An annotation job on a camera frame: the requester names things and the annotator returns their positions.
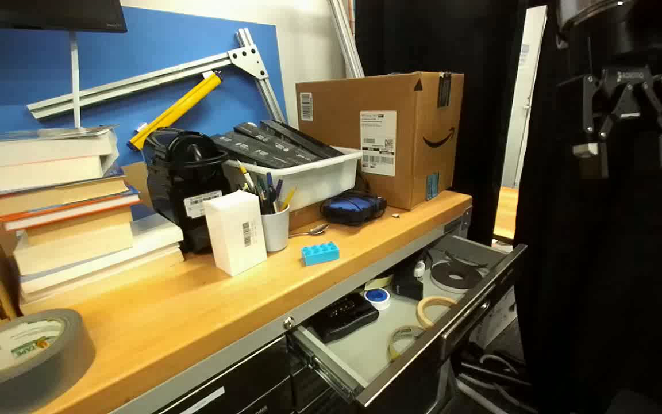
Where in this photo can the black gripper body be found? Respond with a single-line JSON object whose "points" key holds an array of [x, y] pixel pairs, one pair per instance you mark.
{"points": [[627, 85]]}

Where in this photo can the blue Lego brick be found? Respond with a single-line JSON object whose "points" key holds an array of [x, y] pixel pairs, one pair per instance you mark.
{"points": [[319, 253]]}

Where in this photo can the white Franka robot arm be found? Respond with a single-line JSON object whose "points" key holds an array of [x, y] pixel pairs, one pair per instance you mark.
{"points": [[615, 18]]}

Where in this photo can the open grey metal drawer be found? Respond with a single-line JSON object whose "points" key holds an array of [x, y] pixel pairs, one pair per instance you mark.
{"points": [[423, 337]]}

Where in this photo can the brown cardboard shipping box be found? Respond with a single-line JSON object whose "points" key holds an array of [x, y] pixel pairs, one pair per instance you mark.
{"points": [[402, 129]]}

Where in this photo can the black tape roll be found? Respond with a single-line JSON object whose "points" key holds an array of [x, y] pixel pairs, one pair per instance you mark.
{"points": [[456, 277]]}

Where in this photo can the small black block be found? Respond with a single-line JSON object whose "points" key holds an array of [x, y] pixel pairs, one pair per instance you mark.
{"points": [[408, 285]]}

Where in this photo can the blue and black pouch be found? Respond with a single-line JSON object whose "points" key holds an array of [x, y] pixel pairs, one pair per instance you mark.
{"points": [[355, 208]]}

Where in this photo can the upright aluminium extrusion bar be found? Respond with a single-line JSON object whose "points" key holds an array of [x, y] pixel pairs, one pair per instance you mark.
{"points": [[346, 37]]}

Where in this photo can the beige tape roll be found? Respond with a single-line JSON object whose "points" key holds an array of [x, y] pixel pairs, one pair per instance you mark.
{"points": [[421, 311]]}

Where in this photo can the blue and white tape roll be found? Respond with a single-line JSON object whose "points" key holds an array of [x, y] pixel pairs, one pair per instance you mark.
{"points": [[377, 298]]}

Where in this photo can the white plastic bin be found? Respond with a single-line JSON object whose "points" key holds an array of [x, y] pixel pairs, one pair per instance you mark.
{"points": [[310, 179]]}

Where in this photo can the long black box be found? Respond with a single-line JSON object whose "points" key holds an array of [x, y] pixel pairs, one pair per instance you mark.
{"points": [[299, 138], [275, 140], [252, 150]]}

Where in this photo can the small metal clip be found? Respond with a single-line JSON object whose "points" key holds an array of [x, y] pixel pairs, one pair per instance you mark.
{"points": [[317, 227]]}

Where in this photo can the thin pale tape roll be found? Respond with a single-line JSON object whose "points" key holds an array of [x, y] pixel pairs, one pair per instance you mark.
{"points": [[394, 340]]}

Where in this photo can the black electronic device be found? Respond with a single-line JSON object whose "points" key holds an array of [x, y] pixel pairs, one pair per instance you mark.
{"points": [[342, 314]]}

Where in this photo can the bunch of pens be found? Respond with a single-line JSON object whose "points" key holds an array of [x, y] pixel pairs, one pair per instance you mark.
{"points": [[264, 187]]}

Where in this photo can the white pen cup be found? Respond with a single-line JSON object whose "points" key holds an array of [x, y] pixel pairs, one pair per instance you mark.
{"points": [[275, 231]]}

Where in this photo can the white small carton box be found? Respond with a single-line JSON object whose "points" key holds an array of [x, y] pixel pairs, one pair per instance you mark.
{"points": [[236, 233]]}

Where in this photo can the yellow spirit level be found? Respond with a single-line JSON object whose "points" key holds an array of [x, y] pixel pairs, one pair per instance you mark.
{"points": [[176, 111]]}

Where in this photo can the black cabinet front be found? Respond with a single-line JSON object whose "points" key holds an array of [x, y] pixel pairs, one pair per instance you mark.
{"points": [[246, 382]]}

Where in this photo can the large white flat book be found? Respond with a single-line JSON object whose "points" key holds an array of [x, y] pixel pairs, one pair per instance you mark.
{"points": [[147, 241]]}

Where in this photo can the white monitor stand pole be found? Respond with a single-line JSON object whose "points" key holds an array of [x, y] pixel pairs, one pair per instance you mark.
{"points": [[76, 84]]}

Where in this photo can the red edged book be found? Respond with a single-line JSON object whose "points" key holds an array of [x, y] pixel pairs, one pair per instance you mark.
{"points": [[70, 212]]}

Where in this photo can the thick tan paged book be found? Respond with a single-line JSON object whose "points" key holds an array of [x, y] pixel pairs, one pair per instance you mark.
{"points": [[70, 241]]}

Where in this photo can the brown cover book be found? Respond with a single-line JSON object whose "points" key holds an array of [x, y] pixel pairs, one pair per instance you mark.
{"points": [[55, 196]]}

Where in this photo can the thick white book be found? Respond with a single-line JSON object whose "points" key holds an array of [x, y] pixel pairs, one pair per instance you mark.
{"points": [[36, 161]]}

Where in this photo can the black monitor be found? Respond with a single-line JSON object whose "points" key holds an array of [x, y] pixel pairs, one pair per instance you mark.
{"points": [[39, 11]]}

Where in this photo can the blue pin board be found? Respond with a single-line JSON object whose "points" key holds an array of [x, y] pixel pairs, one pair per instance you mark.
{"points": [[9, 76]]}

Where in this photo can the aluminium extrusion frame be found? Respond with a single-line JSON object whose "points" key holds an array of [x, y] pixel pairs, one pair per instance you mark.
{"points": [[154, 76]]}

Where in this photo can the grey duct tape roll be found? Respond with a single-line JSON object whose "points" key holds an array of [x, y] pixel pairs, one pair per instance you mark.
{"points": [[55, 368]]}

